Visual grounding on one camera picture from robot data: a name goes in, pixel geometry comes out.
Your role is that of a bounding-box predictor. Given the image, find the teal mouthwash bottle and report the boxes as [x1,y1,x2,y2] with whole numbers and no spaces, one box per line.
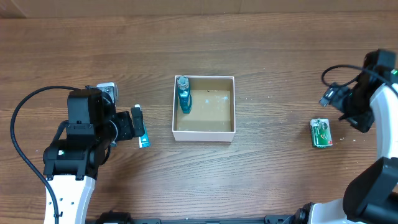
[177,75,192,114]

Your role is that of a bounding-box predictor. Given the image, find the teal toothpaste tube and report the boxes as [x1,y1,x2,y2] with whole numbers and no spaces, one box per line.
[134,104,150,148]

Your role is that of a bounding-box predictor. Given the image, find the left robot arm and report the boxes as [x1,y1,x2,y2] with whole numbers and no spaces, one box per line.
[43,88,144,223]

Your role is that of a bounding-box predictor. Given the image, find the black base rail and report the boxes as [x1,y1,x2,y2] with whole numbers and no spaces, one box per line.
[86,211,295,224]

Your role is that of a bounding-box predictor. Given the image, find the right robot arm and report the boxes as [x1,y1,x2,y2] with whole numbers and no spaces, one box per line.
[285,49,397,224]

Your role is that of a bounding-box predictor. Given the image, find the open white cardboard box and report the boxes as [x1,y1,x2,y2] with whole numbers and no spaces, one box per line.
[172,75,236,142]

